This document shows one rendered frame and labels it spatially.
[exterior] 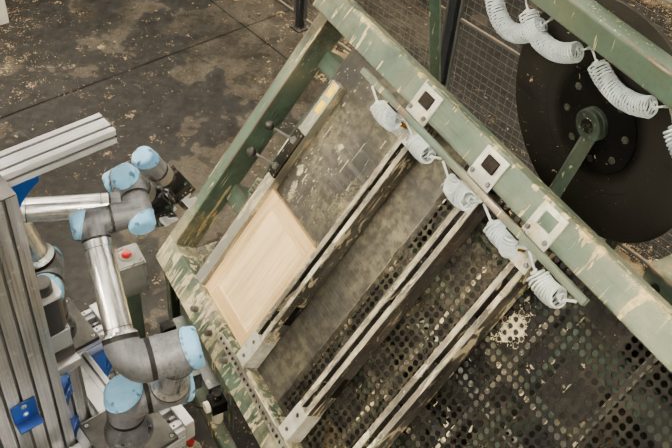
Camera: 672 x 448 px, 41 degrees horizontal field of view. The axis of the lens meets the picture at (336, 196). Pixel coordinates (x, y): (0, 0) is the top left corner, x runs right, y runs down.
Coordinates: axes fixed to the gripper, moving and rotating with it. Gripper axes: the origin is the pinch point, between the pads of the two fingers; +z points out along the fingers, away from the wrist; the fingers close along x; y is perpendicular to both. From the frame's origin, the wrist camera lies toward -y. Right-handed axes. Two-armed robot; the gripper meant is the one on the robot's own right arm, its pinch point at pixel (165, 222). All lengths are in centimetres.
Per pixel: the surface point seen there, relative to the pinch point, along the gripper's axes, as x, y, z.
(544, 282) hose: -52, 103, -14
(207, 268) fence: 11, -11, 70
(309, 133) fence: 39, 43, 40
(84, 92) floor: 215, -123, 218
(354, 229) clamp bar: -4, 53, 33
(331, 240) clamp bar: -5, 44, 36
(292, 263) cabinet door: -3, 26, 52
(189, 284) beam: 8, -20, 74
